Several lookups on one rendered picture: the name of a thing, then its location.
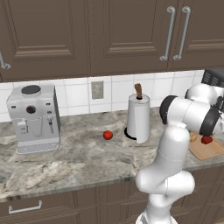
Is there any brown wall cupboard door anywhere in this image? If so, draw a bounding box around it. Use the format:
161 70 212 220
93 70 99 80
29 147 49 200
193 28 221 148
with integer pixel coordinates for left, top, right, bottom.
167 0 224 72
0 0 91 83
88 0 179 78

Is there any brown and black towel holder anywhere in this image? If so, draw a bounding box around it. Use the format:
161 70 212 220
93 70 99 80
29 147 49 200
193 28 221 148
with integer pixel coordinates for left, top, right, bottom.
123 83 144 141

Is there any grey wall outlet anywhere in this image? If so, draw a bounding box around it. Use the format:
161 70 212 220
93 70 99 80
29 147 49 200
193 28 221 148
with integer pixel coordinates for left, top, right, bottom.
91 80 105 101

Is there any wooden cutting board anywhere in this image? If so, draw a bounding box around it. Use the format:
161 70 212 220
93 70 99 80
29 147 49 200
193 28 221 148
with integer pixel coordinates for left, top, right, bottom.
187 134 224 161

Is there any brown drawer front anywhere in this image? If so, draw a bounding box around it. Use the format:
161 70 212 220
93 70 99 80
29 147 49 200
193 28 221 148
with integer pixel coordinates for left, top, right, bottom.
0 187 101 224

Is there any silver coffee machine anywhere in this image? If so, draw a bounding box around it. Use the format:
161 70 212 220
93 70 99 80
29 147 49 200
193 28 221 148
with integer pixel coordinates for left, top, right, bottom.
6 84 61 155

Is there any brown base cupboard door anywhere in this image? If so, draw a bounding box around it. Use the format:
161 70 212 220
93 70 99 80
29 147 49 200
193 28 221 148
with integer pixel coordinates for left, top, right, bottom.
99 178 151 224
171 165 224 224

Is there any white paper towel roll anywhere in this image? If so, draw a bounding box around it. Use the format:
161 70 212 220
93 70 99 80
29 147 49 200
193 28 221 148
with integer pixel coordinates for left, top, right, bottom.
126 94 151 144

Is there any silver drawer handle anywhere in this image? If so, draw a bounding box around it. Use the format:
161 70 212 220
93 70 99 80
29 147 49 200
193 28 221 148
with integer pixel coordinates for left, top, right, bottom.
8 199 44 215

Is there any red bell pepper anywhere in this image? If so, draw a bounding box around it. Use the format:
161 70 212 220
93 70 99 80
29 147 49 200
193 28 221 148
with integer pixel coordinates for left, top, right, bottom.
200 135 214 145

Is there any yellow onion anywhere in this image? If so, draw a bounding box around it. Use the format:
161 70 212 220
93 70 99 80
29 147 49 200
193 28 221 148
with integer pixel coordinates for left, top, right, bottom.
189 131 199 144

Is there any red tomato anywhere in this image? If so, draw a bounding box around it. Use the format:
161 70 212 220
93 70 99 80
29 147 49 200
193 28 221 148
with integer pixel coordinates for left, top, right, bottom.
102 129 114 141

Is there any silver cupboard handle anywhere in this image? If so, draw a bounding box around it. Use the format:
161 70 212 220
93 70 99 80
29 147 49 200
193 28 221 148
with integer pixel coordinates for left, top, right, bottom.
159 6 177 62
0 49 12 71
172 6 192 61

